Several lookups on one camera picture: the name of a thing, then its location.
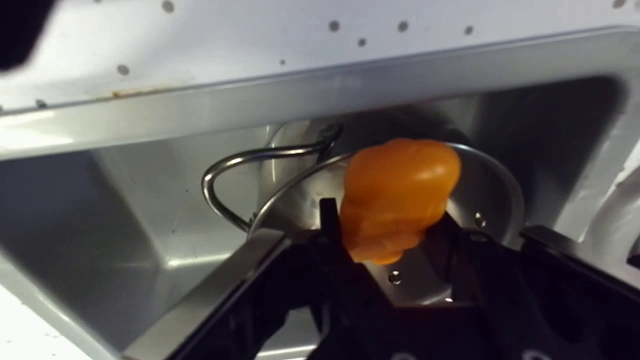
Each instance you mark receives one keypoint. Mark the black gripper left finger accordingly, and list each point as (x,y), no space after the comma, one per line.
(266,300)

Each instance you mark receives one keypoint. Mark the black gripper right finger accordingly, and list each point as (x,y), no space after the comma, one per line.
(520,306)

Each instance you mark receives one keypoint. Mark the yellow orange toy food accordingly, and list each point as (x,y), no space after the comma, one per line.
(396,196)

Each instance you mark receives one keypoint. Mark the small steel pot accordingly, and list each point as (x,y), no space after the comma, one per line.
(487,192)

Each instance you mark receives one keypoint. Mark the metal toy sink basin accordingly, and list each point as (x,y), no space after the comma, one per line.
(132,221)

